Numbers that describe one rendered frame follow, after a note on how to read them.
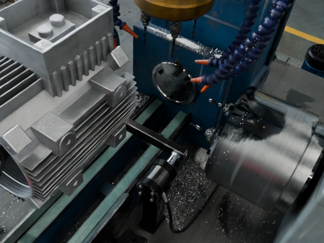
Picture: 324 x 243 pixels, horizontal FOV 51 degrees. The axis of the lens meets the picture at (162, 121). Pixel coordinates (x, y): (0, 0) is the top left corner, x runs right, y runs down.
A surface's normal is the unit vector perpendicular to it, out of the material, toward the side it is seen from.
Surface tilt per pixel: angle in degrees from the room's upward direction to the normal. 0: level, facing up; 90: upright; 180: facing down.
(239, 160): 62
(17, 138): 45
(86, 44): 90
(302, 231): 89
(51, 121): 1
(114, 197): 0
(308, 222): 89
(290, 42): 0
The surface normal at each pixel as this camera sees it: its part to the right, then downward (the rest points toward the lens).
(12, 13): 0.84, 0.44
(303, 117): 0.15, -0.75
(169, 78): -0.54, 0.61
